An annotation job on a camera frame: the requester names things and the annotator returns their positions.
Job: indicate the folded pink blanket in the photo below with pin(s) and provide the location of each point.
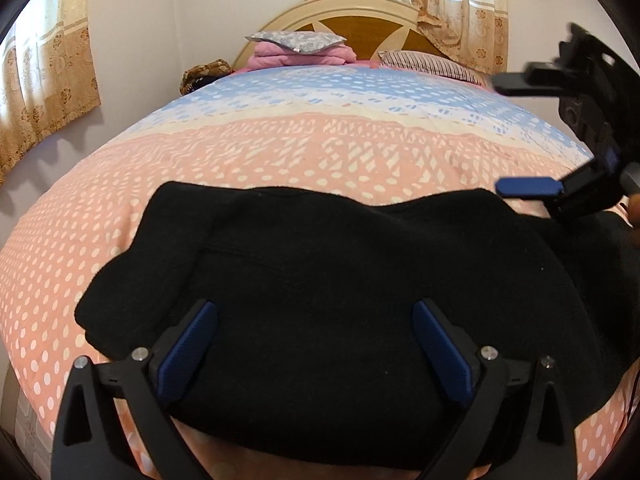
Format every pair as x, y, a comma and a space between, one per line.
320, 59

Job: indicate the black pants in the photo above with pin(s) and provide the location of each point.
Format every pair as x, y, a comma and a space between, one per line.
325, 310

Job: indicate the cream and wood headboard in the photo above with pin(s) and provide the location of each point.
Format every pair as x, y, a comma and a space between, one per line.
350, 22

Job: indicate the bed with dotted bedsheet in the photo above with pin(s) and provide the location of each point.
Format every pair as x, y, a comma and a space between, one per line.
300, 150

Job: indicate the beige floral curtain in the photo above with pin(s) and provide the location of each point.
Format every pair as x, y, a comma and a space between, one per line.
450, 5
45, 85

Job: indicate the striped pillow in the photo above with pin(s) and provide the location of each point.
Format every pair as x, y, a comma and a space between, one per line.
430, 64

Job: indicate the grey floral pillow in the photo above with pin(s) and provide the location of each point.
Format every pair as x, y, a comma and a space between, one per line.
300, 41

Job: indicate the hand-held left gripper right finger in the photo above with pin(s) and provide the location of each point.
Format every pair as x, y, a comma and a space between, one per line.
442, 350

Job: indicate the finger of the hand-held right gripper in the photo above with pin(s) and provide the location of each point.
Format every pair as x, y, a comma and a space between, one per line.
530, 187
525, 80

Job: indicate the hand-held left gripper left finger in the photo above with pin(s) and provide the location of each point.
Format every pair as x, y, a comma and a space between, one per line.
187, 350

